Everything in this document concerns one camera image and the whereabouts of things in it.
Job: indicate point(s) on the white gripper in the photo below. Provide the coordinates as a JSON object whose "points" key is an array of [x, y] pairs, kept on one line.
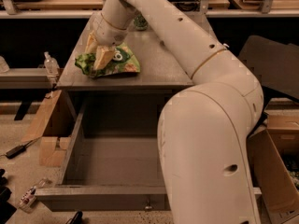
{"points": [[107, 34]]}

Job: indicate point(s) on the green rice chip bag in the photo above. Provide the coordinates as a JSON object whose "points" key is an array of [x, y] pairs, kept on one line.
{"points": [[124, 61]]}

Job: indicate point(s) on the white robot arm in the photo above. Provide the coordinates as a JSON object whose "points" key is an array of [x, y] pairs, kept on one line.
{"points": [[202, 130]]}

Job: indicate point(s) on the grey cabinet with top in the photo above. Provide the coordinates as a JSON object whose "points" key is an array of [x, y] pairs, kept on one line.
{"points": [[136, 84]]}

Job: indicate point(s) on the open grey top drawer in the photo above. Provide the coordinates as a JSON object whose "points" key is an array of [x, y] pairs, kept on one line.
{"points": [[110, 166]]}

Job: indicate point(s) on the metal drawer knob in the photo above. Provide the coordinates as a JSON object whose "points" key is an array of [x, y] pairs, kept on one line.
{"points": [[148, 206]]}

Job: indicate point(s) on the green soda can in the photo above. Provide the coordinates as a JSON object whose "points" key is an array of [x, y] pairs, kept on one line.
{"points": [[140, 23]]}

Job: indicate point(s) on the clear plastic bottle on shelf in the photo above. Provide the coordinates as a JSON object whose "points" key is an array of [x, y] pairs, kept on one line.
{"points": [[51, 65]]}

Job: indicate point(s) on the wooden block stand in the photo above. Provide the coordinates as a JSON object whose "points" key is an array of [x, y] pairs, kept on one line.
{"points": [[52, 124]]}

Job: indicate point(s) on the black power adapter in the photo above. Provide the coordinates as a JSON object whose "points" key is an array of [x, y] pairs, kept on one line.
{"points": [[15, 151]]}

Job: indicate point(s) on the plastic bottle on floor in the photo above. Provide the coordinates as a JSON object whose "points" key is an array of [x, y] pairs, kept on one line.
{"points": [[28, 199]]}

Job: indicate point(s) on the cardboard box at right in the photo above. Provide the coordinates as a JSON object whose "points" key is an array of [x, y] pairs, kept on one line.
{"points": [[266, 150]]}

